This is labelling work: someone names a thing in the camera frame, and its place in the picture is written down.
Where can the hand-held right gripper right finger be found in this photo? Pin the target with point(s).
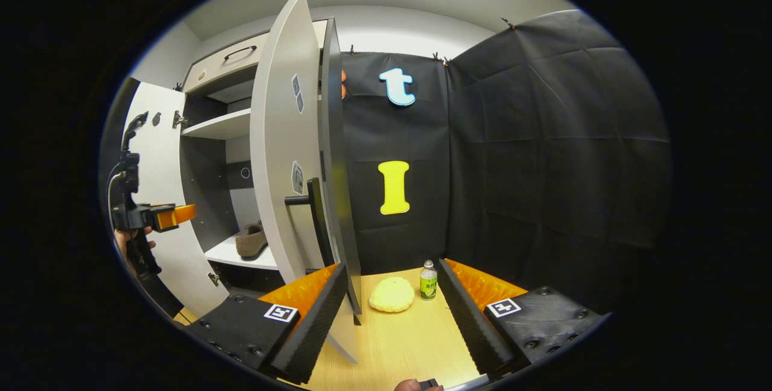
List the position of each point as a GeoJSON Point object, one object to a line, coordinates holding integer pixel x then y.
{"type": "Point", "coordinates": [469, 330]}

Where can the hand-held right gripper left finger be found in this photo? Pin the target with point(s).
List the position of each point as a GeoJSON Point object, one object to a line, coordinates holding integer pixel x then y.
{"type": "Point", "coordinates": [313, 330]}

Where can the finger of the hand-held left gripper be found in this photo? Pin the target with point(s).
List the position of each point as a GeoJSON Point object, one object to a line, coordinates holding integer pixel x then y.
{"type": "Point", "coordinates": [175, 216]}

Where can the white shoe cabinet door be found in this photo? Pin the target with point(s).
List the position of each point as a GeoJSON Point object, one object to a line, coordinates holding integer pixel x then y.
{"type": "Point", "coordinates": [277, 137]}
{"type": "Point", "coordinates": [187, 258]}

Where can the brown shoe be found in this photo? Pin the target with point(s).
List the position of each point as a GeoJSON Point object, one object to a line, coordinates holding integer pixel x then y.
{"type": "Point", "coordinates": [250, 247]}

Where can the white shoe cabinet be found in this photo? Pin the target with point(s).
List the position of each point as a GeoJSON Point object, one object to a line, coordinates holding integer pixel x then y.
{"type": "Point", "coordinates": [220, 128]}

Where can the white cabinet drawer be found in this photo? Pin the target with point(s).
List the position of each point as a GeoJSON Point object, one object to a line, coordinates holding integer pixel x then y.
{"type": "Point", "coordinates": [211, 74]}

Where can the green label bottle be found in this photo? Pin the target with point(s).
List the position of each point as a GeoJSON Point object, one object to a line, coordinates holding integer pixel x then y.
{"type": "Point", "coordinates": [428, 282]}

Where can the yellow fuzzy pad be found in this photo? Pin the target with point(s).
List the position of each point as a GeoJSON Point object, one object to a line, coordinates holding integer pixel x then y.
{"type": "Point", "coordinates": [392, 295]}

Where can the black backdrop cloth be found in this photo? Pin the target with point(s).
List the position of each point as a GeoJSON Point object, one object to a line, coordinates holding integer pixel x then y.
{"type": "Point", "coordinates": [543, 168]}

